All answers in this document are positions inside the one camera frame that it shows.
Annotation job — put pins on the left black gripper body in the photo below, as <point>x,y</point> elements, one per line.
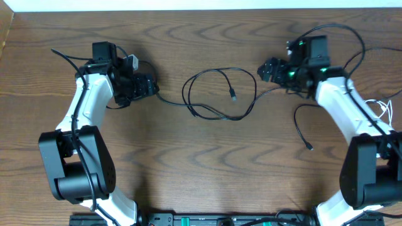
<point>134,86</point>

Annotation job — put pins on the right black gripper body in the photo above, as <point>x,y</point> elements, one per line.
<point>287,76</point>

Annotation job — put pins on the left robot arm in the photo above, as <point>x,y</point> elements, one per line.
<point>77,162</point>

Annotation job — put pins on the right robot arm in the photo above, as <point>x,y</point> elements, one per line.
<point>370,177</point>

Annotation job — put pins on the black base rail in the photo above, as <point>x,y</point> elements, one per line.
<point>168,219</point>

